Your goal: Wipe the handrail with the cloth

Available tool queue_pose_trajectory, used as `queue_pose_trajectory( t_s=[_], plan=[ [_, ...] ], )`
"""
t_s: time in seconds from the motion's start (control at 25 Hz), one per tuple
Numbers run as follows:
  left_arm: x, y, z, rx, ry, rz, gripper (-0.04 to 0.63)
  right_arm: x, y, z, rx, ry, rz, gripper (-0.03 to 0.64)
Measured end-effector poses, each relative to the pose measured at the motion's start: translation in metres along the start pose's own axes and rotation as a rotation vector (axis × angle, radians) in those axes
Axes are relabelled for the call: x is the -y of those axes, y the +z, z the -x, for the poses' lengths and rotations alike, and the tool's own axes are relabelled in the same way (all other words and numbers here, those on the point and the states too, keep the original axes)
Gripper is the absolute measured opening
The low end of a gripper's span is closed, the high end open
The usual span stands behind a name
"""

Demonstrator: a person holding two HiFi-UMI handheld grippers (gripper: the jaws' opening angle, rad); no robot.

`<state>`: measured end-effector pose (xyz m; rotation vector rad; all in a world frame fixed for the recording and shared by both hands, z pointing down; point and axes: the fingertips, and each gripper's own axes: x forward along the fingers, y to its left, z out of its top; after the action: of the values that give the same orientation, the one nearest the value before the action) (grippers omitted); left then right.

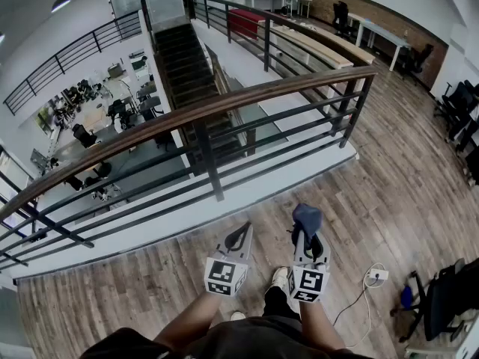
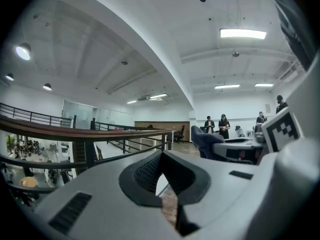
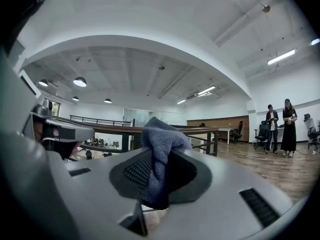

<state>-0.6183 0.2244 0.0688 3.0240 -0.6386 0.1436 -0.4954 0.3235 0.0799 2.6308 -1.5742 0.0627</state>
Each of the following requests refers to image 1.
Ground red cabinet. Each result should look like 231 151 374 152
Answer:
228 8 267 43

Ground glass entrance doors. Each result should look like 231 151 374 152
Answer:
0 146 38 239

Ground blue cloth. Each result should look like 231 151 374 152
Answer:
290 203 324 257

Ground white cable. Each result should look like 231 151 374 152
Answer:
350 262 386 347

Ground person's black shirt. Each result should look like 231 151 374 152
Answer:
79 314 375 359

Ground wooden-topped black metal railing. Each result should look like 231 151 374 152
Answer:
0 64 379 274

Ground black metal balcony railing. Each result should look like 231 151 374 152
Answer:
2 10 144 116

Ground black cable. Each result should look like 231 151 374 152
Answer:
332 285 370 325

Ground long light wooden table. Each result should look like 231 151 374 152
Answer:
267 23 376 89

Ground person's right forearm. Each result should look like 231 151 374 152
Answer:
297 299 347 351

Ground dark wooden staircase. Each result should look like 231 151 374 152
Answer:
152 21 259 171

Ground group of people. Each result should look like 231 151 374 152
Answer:
52 79 104 126

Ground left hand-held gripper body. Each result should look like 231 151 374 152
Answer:
204 251 251 298

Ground person's left forearm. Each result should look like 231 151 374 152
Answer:
152 292 225 352

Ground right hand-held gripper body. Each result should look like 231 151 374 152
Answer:
287 256 332 303

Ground person's black trousers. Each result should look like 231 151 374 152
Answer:
261 285 302 322

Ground long black metal railing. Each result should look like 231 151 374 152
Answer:
181 0 377 75

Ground cluster of black office chairs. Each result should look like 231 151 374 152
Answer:
433 79 479 186

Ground long white desk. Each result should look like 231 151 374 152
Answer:
347 12 412 73

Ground black office chair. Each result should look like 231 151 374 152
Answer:
390 257 479 344
399 43 435 86
71 123 98 150

